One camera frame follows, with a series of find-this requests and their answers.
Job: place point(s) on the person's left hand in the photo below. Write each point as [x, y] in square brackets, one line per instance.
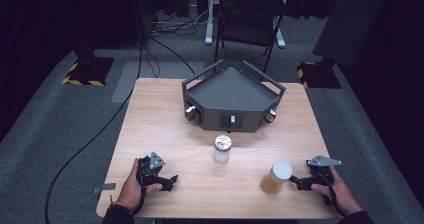
[130, 192]

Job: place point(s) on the amber jar with white lid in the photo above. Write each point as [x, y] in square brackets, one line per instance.
[276, 179]

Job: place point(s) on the person's right hand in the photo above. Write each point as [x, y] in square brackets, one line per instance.
[341, 194]

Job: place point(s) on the grey corner shelf rack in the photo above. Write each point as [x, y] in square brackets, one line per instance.
[230, 94]

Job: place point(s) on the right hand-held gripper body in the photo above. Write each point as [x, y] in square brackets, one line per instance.
[321, 174]

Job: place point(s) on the black yellow-striped stand base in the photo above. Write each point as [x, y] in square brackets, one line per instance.
[318, 75]
[88, 71]

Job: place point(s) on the dark grey panel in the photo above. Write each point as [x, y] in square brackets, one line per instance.
[350, 24]

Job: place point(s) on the dark stand pole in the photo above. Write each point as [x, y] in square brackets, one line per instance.
[141, 14]

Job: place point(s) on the glass jar with silver lid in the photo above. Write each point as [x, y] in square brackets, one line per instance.
[222, 150]

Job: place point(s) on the grey tape strip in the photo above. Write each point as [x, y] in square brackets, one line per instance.
[105, 187]

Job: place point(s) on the black folding chair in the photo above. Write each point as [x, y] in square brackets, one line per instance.
[250, 20]

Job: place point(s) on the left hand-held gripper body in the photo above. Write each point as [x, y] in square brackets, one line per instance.
[156, 161]

